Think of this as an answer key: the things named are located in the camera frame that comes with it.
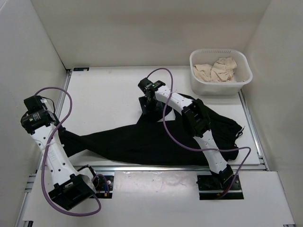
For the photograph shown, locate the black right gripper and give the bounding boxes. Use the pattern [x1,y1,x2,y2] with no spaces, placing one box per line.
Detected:
[139,96,164,117]

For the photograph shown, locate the black trousers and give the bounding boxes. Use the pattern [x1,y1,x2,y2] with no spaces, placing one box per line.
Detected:
[59,93,243,166]

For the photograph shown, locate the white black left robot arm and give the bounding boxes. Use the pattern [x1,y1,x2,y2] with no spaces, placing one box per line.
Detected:
[21,96,99,214]

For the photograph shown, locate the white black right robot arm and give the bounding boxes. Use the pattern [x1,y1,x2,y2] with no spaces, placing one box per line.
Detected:
[138,78,233,189]

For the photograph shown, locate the dark label sticker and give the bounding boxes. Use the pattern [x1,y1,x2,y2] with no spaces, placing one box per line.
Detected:
[73,67,89,71]

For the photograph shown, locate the beige crumpled garment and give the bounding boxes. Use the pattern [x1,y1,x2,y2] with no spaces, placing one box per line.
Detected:
[193,57,238,82]

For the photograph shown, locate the white plastic basket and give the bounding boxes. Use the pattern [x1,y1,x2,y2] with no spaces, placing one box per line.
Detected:
[189,49,253,96]

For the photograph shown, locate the aluminium front rail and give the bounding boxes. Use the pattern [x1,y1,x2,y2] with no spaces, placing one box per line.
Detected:
[93,166,209,172]

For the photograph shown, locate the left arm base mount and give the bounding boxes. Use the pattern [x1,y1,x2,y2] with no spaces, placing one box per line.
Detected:
[79,168,114,199]

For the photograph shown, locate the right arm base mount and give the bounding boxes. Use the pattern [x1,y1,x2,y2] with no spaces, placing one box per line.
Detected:
[196,170,244,201]

